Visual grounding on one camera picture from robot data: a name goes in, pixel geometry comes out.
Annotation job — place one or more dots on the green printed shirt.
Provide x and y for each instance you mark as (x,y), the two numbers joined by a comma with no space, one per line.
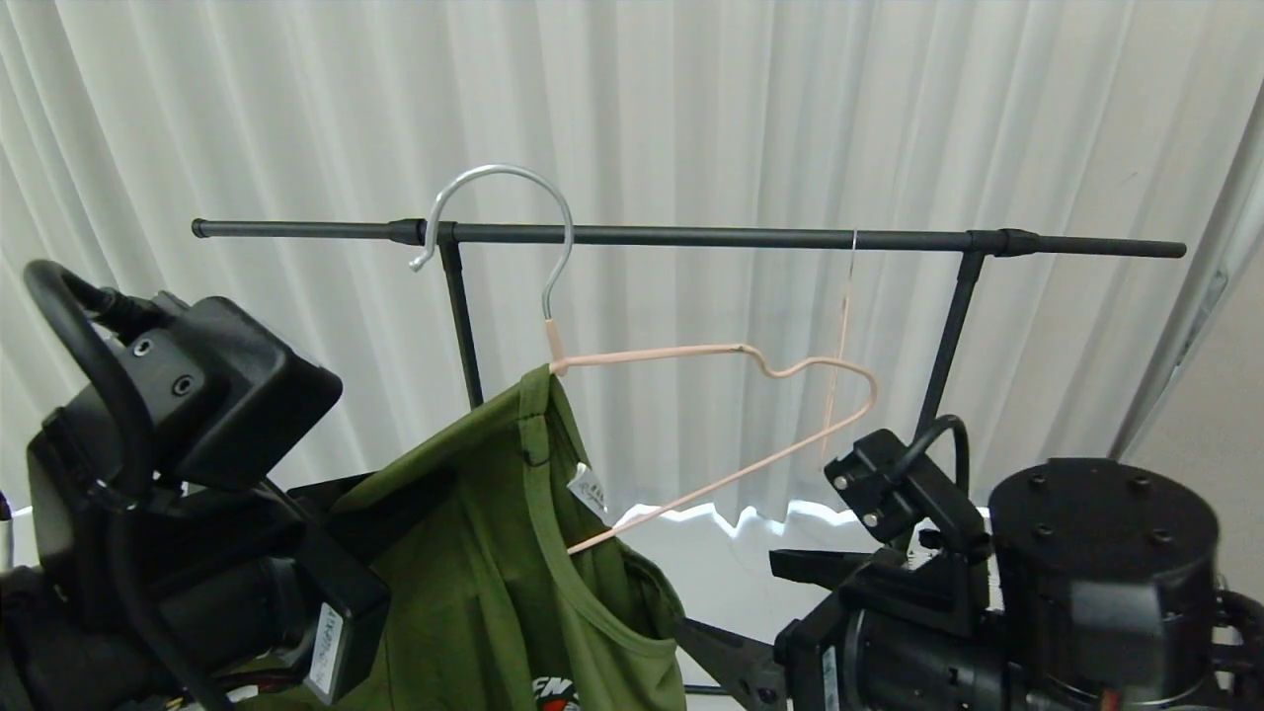
(464,553)

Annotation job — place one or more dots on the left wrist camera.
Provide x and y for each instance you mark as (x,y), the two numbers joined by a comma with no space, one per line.
(227,385)

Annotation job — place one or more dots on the pink clothes hanger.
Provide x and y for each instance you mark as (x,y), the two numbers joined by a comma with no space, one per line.
(652,354)
(844,316)

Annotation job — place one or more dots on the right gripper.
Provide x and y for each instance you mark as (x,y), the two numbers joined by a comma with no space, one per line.
(918,662)

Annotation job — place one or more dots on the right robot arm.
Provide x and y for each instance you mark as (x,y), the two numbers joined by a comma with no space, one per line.
(1096,553)

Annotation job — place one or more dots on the black clothes rack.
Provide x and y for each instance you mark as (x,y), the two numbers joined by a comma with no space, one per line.
(691,236)

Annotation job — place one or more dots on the white curtain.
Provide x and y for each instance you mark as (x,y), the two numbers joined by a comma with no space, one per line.
(691,99)

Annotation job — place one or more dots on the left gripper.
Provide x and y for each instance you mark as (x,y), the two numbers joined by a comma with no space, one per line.
(247,612)

